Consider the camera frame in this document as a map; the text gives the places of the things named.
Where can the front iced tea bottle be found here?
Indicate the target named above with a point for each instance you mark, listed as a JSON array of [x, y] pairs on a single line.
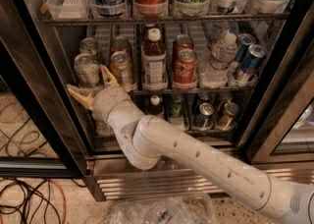
[[154, 58]]

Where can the bottom shelf blue can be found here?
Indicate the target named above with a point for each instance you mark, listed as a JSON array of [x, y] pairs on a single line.
[[203, 116]]

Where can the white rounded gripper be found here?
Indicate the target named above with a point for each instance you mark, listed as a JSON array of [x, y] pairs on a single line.
[[107, 99]]

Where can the rear blue Red Bull can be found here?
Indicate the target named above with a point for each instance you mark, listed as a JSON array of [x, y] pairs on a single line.
[[243, 42]]

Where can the blue red bull can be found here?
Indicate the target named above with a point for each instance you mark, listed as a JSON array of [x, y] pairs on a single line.
[[243, 42], [252, 61]]

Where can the front blue Red Bull can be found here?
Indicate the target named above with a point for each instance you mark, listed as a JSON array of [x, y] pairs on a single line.
[[252, 61]]

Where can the rear gold soda can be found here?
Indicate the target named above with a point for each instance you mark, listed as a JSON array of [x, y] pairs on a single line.
[[121, 43]]

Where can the red coca-cola can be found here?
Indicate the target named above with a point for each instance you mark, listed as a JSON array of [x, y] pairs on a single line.
[[181, 42], [185, 66]]

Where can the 7up can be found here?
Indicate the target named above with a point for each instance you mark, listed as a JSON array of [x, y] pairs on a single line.
[[90, 45], [87, 70]]

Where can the gold soda can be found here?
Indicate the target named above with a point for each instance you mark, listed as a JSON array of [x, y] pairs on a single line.
[[121, 67], [121, 43]]

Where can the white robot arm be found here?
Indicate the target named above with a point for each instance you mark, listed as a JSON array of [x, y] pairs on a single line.
[[144, 139]]

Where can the rear clear water bottle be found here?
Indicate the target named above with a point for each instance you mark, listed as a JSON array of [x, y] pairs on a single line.
[[217, 31]]

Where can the front gold soda can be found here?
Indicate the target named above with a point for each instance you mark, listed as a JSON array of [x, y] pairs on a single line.
[[121, 67]]

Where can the bottom shelf green can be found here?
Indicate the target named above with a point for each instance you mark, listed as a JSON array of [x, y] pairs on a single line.
[[176, 105]]

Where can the rear red Coca-Cola can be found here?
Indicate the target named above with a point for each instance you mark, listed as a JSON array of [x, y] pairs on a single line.
[[181, 42]]

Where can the bottom shelf water bottle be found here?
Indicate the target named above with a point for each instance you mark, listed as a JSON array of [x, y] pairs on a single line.
[[102, 128]]

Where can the clear plastic bag on floor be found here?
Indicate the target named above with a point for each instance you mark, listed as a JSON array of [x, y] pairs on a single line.
[[188, 208]]

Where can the bottom shelf tea bottle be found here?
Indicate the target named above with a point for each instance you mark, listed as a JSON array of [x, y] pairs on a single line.
[[155, 106]]

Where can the front red Coca-Cola can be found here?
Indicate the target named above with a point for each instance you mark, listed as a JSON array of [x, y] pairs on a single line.
[[185, 66]]

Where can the bottom shelf gold can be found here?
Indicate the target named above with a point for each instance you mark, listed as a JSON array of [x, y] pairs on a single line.
[[227, 116]]

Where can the front clear water bottle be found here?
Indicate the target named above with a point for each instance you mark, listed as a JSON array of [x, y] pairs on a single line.
[[221, 56]]

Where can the clear water bottle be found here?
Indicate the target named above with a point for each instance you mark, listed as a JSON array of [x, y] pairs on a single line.
[[221, 56], [217, 31]]

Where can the stainless steel fridge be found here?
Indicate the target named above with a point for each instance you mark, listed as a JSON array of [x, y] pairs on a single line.
[[39, 65]]

